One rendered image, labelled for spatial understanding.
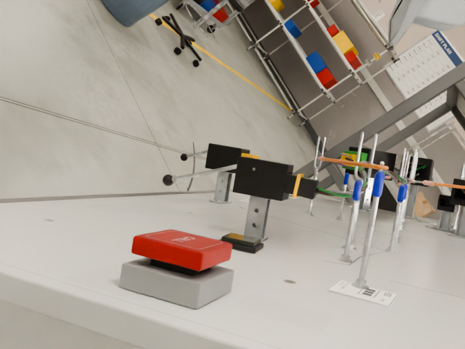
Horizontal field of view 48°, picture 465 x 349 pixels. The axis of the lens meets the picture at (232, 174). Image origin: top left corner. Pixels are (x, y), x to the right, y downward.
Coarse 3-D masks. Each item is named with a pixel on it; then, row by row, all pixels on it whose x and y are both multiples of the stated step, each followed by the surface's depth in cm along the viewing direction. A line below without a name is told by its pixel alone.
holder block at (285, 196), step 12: (240, 156) 57; (240, 168) 57; (252, 168) 57; (264, 168) 57; (276, 168) 56; (288, 168) 57; (240, 180) 57; (252, 180) 57; (264, 180) 57; (276, 180) 56; (240, 192) 57; (252, 192) 57; (264, 192) 57; (276, 192) 56
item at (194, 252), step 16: (144, 240) 33; (160, 240) 33; (176, 240) 34; (192, 240) 35; (208, 240) 36; (144, 256) 33; (160, 256) 32; (176, 256) 32; (192, 256) 32; (208, 256) 32; (224, 256) 35; (192, 272) 33
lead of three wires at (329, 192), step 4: (364, 176) 62; (364, 180) 61; (368, 180) 61; (364, 184) 60; (320, 188) 57; (364, 188) 59; (320, 192) 57; (324, 192) 57; (328, 192) 57; (332, 192) 57; (336, 192) 57; (340, 192) 57; (344, 192) 57; (348, 192) 57; (352, 192) 58; (340, 196) 57; (344, 196) 57; (348, 196) 57
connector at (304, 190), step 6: (288, 174) 57; (294, 174) 59; (288, 180) 57; (294, 180) 57; (300, 180) 56; (306, 180) 56; (312, 180) 56; (288, 186) 57; (294, 186) 57; (300, 186) 56; (306, 186) 56; (312, 186) 56; (288, 192) 57; (300, 192) 56; (306, 192) 56; (312, 192) 56; (312, 198) 56
